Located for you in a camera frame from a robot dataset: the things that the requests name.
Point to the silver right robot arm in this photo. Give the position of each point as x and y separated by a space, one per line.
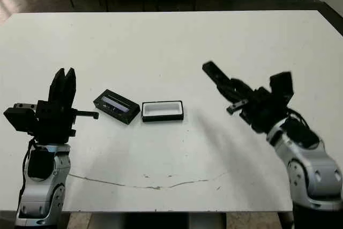
311 164

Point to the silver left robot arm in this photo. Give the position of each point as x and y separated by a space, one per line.
43 180

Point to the dark robot lower body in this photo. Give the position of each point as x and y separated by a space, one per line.
155 221

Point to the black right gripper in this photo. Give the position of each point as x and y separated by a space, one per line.
264 108

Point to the black phone-like camera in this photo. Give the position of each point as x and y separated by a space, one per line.
213 70

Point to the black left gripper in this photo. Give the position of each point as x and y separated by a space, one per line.
55 124

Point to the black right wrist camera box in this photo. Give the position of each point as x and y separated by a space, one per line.
281 85

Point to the black box lid purple stripe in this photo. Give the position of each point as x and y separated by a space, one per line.
116 107

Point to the black box base white inside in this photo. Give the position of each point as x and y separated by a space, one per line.
162 109

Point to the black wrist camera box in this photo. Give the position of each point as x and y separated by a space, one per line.
281 85
20 119

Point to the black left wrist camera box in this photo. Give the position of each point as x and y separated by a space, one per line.
20 119

